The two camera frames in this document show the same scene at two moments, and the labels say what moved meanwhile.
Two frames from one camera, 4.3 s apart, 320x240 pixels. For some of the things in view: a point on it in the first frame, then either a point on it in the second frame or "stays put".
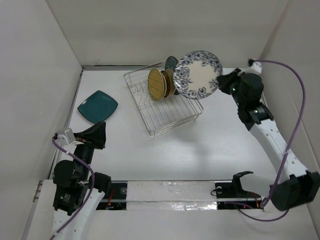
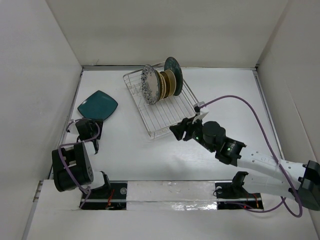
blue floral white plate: (196, 74) → (150, 84)
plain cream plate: (172, 89) stays put
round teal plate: (171, 63) stays put
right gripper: (226, 80) → (179, 129)
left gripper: (94, 136) → (92, 124)
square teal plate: (97, 106) stays put
